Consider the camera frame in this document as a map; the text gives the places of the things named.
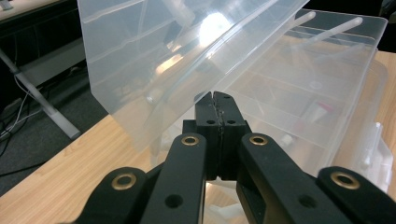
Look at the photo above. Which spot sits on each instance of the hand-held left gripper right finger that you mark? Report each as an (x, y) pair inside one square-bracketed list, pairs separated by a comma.
[(232, 124)]

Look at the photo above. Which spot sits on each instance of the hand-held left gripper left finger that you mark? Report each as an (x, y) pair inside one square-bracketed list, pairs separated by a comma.
[(207, 124)]

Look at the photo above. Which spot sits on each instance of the clear plastic storage box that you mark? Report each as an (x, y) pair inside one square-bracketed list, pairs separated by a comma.
[(162, 56)]

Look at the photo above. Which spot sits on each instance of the red and white ointment tube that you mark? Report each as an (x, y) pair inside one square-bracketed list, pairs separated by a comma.
[(314, 113)]

